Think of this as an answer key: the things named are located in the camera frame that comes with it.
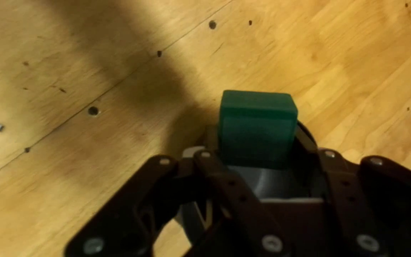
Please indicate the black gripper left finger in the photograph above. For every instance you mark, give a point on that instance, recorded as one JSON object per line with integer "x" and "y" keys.
{"x": 224, "y": 209}

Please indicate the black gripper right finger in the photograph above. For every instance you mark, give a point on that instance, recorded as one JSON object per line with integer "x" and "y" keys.
{"x": 377, "y": 209}

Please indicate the green cube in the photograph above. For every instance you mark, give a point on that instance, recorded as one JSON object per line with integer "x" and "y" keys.
{"x": 257, "y": 129}

